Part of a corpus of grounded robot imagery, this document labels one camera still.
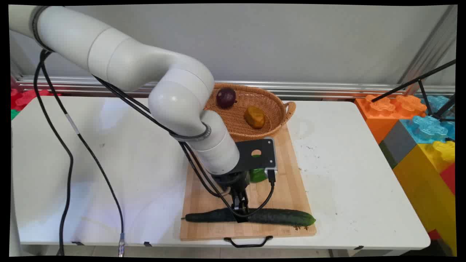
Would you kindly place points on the woven wicker basket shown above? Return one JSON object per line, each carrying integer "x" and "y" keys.
{"x": 251, "y": 105}

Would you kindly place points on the dark green cucumber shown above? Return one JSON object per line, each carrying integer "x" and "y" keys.
{"x": 280, "y": 216}

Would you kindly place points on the diagonal aluminium post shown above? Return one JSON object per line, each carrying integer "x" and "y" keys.
{"x": 429, "y": 51}

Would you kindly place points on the blue toy block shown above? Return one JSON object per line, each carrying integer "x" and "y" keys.
{"x": 427, "y": 127}

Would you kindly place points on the green toy block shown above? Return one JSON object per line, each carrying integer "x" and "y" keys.
{"x": 14, "y": 114}

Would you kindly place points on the green pepper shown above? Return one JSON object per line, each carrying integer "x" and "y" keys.
{"x": 257, "y": 175}

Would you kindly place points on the bamboo cutting board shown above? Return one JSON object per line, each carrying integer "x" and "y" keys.
{"x": 287, "y": 196}

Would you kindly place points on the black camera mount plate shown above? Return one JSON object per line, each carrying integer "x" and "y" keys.
{"x": 264, "y": 149}

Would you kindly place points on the black tripod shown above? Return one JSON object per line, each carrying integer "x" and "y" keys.
{"x": 422, "y": 82}

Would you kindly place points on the purple onion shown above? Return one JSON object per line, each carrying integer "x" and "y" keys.
{"x": 225, "y": 97}

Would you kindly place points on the orange toy block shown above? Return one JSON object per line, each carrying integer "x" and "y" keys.
{"x": 382, "y": 112}

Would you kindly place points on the yellow toy block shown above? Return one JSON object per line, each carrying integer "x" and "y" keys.
{"x": 426, "y": 189}

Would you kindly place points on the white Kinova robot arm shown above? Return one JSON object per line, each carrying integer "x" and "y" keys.
{"x": 120, "y": 62}

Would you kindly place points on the brown potato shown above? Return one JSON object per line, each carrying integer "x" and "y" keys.
{"x": 255, "y": 117}

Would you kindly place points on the grey toy block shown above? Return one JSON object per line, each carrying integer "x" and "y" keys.
{"x": 398, "y": 143}

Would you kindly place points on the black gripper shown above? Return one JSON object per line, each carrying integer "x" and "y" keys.
{"x": 231, "y": 179}

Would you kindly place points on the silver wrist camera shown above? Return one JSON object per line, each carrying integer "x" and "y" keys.
{"x": 271, "y": 174}

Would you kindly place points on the horizontal aluminium rail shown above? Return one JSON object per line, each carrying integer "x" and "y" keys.
{"x": 309, "y": 88}

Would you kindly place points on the red toy block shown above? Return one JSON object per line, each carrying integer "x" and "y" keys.
{"x": 449, "y": 178}
{"x": 27, "y": 98}

